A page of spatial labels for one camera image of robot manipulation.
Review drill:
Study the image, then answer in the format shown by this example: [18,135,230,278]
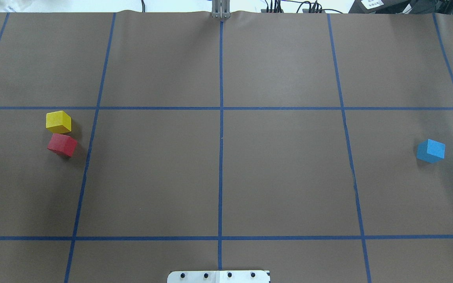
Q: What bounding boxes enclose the red cube block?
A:
[47,134,78,158]

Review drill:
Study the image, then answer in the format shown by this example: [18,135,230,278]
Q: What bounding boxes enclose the white mounting plate with bolts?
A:
[167,270,271,283]

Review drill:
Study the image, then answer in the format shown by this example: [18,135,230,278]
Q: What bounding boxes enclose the yellow cube block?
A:
[45,110,72,134]

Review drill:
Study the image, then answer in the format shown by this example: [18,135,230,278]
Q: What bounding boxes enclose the grey aluminium post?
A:
[212,0,231,20]

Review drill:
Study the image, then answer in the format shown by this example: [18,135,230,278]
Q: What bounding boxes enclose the blue cube block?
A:
[416,139,446,164]

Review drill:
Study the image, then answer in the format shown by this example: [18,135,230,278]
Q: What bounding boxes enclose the black cables at table edge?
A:
[261,0,345,15]

